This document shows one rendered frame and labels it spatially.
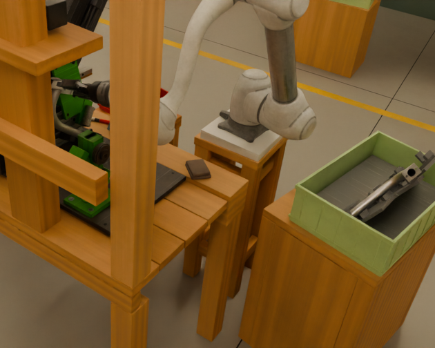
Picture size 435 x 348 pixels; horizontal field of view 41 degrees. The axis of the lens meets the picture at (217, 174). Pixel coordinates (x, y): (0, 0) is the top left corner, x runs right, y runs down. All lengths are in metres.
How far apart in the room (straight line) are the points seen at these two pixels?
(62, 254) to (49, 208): 0.15
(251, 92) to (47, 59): 1.07
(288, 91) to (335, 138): 2.19
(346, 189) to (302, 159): 1.69
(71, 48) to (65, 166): 0.32
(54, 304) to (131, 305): 1.13
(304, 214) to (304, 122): 0.37
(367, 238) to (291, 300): 0.52
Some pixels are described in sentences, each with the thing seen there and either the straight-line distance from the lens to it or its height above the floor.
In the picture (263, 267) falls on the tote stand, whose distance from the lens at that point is 2.45.
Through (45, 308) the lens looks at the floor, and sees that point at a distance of 2.93.
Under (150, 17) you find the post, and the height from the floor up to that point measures 1.73.
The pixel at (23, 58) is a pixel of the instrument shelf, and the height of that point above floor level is 1.54.
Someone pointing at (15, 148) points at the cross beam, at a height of 1.24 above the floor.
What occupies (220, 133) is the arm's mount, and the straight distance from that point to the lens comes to 2.50.
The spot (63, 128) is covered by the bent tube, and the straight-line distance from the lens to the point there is 2.14.
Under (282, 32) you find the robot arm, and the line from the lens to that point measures 2.03.
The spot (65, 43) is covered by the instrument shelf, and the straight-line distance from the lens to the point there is 1.65.
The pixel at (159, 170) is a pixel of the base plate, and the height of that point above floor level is 0.90.
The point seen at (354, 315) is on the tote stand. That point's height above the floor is 0.58.
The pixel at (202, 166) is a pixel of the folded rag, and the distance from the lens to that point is 2.21.
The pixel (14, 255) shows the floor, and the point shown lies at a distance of 3.21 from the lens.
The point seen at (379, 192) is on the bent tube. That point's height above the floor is 1.02.
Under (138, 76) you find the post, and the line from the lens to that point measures 1.36.
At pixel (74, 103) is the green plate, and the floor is 1.11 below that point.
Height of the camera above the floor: 2.21
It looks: 36 degrees down
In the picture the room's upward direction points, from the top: 7 degrees clockwise
